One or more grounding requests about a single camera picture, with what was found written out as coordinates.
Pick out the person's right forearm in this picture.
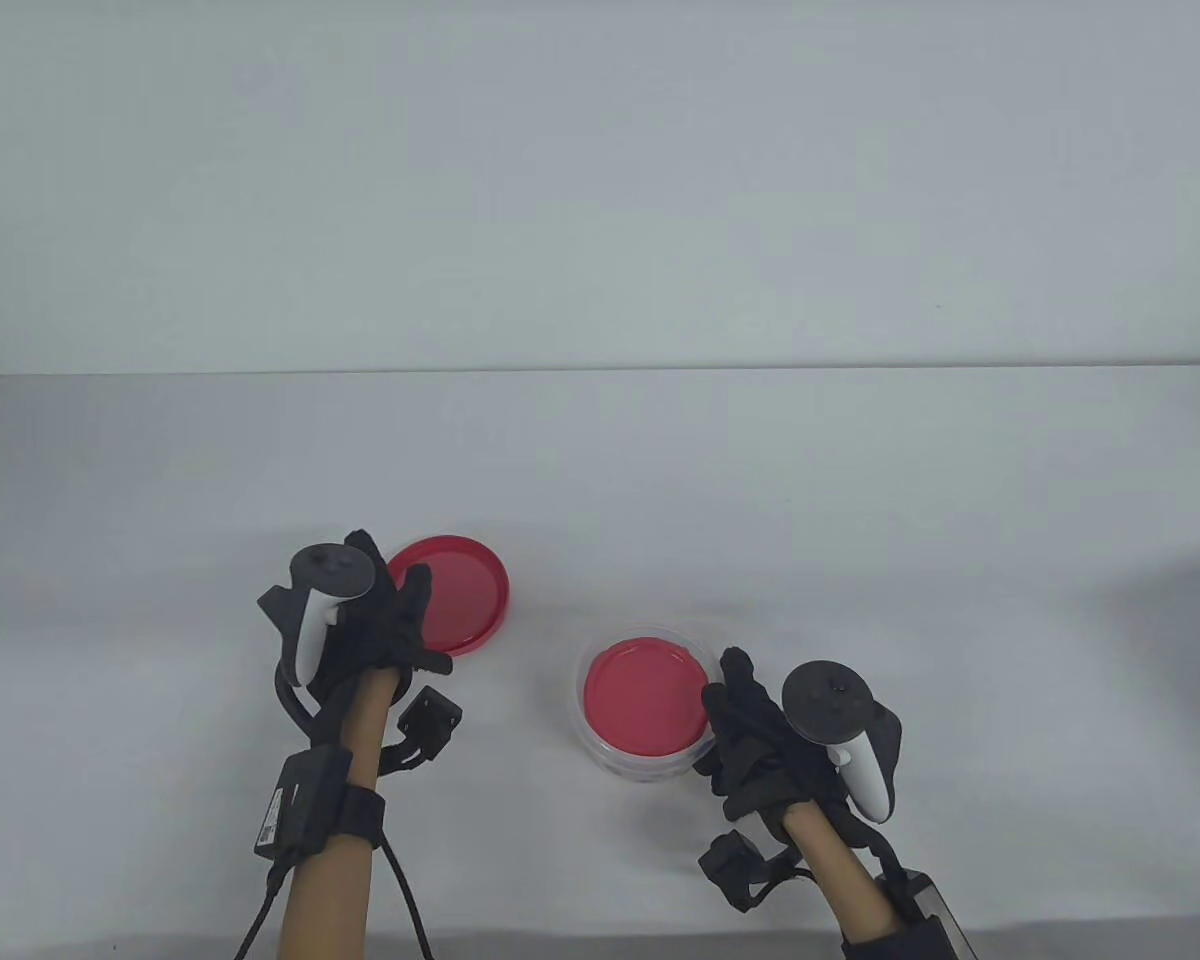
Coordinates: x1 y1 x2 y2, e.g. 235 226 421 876
782 805 896 941

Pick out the person's left forearm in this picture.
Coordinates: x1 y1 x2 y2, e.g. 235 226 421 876
280 670 401 960

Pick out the dark sleeve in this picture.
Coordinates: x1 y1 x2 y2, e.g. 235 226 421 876
842 915 971 960

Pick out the person's right hand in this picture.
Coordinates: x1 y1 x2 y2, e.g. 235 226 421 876
693 647 851 823

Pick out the black and white controller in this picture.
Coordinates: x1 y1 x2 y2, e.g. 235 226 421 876
782 660 903 823
257 543 373 746

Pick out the medium red container lid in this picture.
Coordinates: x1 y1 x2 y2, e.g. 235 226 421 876
584 638 713 758

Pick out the large red container lid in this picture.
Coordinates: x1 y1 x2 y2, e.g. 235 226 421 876
385 535 512 658

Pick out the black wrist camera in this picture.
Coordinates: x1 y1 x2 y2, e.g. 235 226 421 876
385 688 463 771
698 832 791 913

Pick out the black labelled strapped box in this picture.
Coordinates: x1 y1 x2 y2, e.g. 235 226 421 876
253 745 386 866

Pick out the large clear printed storage container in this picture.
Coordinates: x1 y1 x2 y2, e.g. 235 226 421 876
573 620 729 786

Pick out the person's left hand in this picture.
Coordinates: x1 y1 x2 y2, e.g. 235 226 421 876
315 530 456 701

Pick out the black cable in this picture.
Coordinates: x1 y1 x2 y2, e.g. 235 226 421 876
235 862 289 960
378 835 433 960

